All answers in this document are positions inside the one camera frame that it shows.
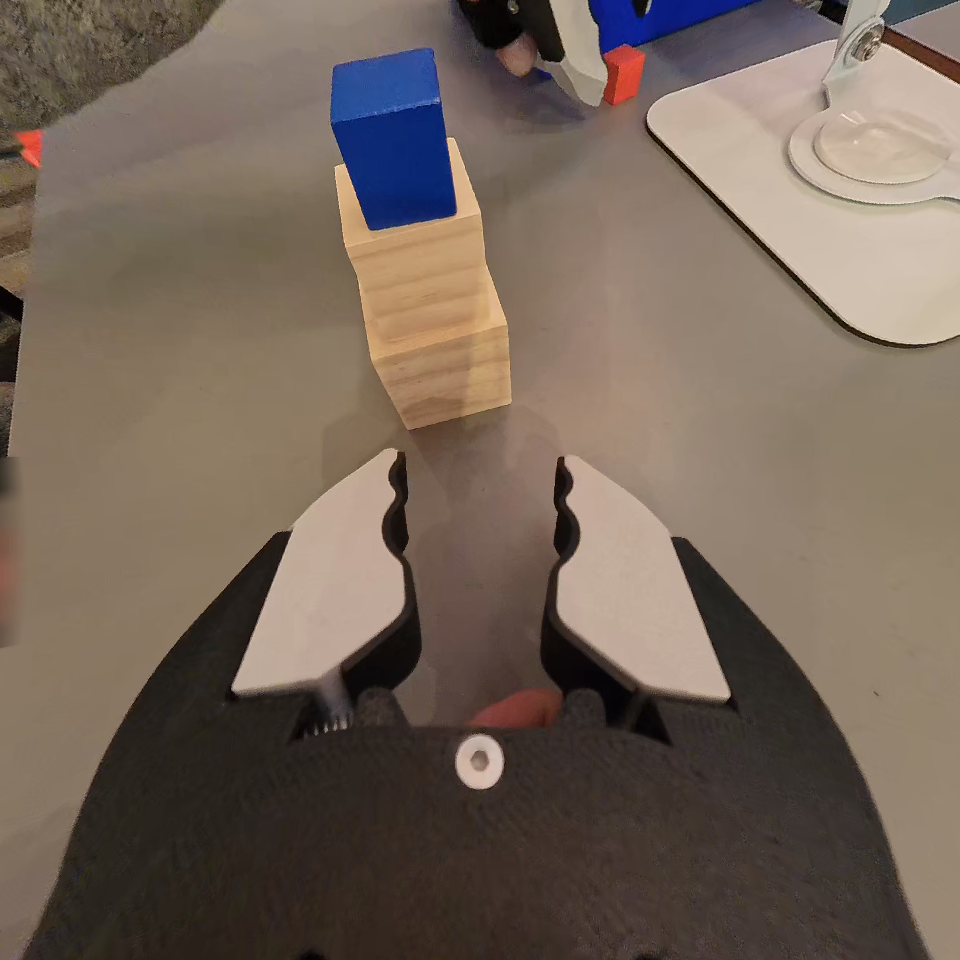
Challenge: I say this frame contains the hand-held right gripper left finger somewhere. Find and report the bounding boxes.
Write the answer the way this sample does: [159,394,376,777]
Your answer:
[229,447,423,732]

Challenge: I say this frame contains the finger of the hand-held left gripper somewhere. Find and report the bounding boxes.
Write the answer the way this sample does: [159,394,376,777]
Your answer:
[551,0,610,108]

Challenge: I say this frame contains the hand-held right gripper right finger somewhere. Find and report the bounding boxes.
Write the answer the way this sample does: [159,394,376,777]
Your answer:
[540,453,734,730]

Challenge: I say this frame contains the tall blue wooden block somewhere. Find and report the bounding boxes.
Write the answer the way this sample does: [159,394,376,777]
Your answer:
[330,48,459,232]

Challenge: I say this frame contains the pale wooden cube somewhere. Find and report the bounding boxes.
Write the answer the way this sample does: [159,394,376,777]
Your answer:
[358,262,513,432]
[334,137,490,345]

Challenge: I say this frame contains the person's left hand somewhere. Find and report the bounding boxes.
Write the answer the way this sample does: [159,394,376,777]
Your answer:
[459,0,540,78]

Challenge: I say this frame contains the person's right hand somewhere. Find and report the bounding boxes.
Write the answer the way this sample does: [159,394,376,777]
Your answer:
[466,688,565,730]

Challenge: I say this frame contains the small red wooden block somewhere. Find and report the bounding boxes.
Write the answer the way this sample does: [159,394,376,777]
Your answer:
[602,45,648,106]

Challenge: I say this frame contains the blue plastic storage bin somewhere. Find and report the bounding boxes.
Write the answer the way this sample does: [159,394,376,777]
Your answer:
[587,0,807,48]

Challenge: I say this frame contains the white rounded mat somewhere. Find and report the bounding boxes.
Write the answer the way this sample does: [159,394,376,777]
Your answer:
[646,37,960,348]

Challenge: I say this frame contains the white stand with clear dome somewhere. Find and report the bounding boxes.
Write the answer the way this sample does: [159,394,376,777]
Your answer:
[787,0,960,205]

